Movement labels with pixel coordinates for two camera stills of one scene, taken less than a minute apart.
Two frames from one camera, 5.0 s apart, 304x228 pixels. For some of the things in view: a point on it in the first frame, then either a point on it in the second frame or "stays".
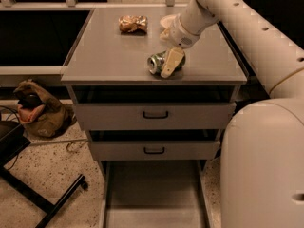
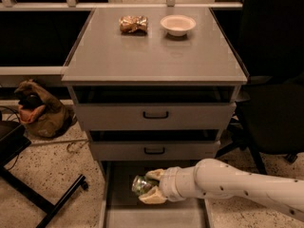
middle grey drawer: (158, 144) stays
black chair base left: (13, 140) stays
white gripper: (180, 34) -> (166, 183)
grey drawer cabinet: (133, 114) stays
